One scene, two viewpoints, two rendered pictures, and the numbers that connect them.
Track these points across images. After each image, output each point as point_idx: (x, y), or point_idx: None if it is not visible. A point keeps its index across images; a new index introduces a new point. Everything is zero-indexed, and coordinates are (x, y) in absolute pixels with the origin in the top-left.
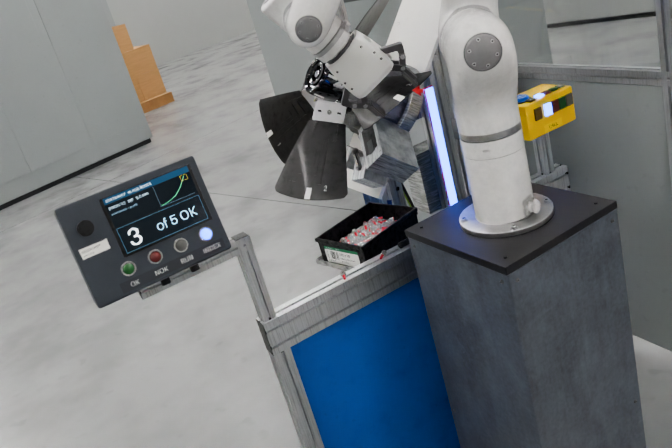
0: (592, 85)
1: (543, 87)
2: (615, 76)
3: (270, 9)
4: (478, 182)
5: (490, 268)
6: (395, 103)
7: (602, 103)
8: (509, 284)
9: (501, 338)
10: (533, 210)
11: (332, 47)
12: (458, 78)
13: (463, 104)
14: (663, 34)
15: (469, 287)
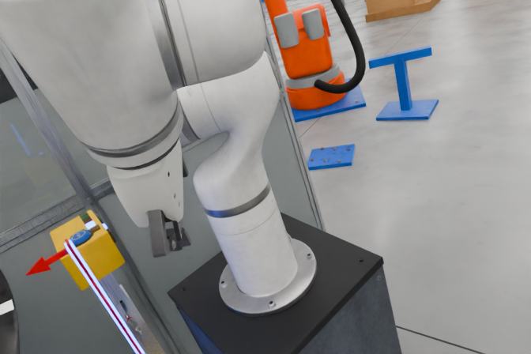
0: (7, 253)
1: (65, 227)
2: (31, 228)
3: None
4: (276, 242)
5: (370, 276)
6: (9, 318)
7: (28, 261)
8: (383, 271)
9: (379, 342)
10: (291, 239)
11: (179, 106)
12: (272, 109)
13: (255, 154)
14: (67, 167)
15: (348, 334)
